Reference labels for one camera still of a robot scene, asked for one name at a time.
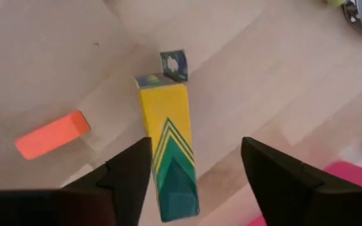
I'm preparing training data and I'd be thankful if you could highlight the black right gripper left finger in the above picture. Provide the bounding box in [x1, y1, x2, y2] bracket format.
[0, 137, 153, 226]

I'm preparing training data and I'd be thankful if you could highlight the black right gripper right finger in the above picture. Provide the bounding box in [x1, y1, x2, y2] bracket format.
[241, 137, 362, 226]

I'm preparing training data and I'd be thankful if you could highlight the orange eraser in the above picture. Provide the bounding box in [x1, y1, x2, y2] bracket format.
[14, 110, 92, 161]

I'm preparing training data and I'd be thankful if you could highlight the yellow green crayon box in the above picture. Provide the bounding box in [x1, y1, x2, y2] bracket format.
[134, 49, 200, 223]

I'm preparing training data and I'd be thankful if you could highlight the pink translucent plastic bin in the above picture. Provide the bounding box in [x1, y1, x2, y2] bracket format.
[246, 161, 362, 226]

